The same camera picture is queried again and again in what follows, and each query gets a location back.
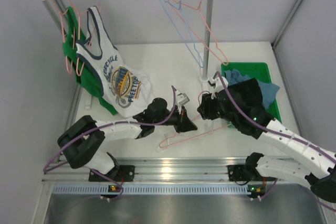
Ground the pink wire hanger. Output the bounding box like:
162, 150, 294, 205
159, 90, 234, 149

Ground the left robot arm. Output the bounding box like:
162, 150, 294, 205
57, 98, 197, 180

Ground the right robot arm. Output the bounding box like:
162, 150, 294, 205
197, 90, 335, 203

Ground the white printed tank top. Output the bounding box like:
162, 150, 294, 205
76, 6, 154, 118

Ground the green tank top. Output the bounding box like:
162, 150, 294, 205
62, 6, 118, 115

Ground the pink hanger far left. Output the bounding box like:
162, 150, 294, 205
51, 0, 73, 74

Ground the pink hanger holding printed top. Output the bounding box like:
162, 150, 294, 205
64, 0, 102, 76

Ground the black garment in bin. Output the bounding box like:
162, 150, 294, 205
228, 78, 274, 127

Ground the blue garment in bin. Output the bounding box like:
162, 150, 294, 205
224, 69, 280, 110

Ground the green plastic bin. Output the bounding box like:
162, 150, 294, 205
221, 62, 281, 122

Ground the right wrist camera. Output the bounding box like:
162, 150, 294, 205
208, 76, 228, 99

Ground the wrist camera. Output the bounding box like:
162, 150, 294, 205
208, 76, 228, 99
176, 93, 190, 107

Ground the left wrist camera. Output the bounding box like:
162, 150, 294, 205
176, 93, 190, 107

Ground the aluminium mounting rail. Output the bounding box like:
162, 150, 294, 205
43, 157, 323, 196

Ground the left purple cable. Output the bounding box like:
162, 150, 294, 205
43, 85, 181, 174

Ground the purple cable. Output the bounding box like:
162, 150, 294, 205
43, 85, 181, 174
214, 71, 336, 213

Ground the pink hanger near right post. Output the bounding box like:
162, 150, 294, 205
159, 0, 229, 69

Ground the blue wire hanger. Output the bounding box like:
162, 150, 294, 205
159, 0, 204, 68

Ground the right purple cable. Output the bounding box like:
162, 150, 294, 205
214, 71, 336, 213

